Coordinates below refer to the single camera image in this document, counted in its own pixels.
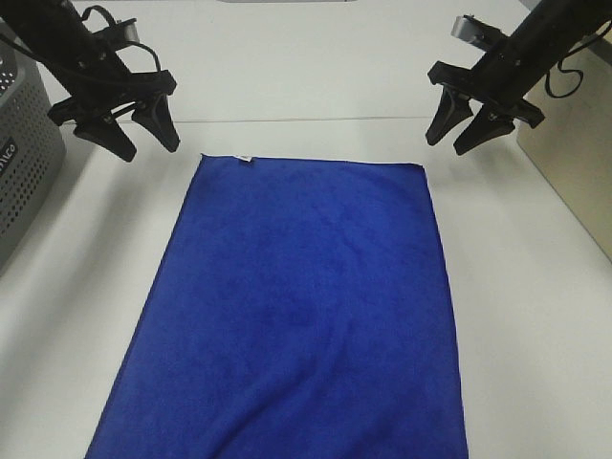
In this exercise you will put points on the beige bin with grey rim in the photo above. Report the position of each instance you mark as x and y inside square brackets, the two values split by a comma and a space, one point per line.
[571, 148]

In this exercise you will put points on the blue microfibre towel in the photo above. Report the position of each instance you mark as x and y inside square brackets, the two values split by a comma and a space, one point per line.
[301, 310]

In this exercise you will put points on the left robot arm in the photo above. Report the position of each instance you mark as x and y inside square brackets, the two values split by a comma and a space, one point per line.
[37, 23]

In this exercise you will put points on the grey perforated plastic basket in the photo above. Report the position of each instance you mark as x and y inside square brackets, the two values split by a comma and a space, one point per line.
[32, 148]

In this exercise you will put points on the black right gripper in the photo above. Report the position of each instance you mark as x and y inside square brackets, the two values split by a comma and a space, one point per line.
[500, 78]

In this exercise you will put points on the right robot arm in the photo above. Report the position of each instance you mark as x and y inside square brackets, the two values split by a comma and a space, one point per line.
[551, 31]

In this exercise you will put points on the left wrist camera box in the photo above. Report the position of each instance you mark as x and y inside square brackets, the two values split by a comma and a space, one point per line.
[123, 34]

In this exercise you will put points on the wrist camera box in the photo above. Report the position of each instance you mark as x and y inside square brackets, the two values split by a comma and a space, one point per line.
[123, 34]
[476, 33]

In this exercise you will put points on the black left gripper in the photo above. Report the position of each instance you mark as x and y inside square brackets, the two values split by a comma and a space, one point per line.
[100, 85]

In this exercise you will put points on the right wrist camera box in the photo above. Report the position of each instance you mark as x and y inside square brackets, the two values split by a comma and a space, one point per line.
[476, 33]

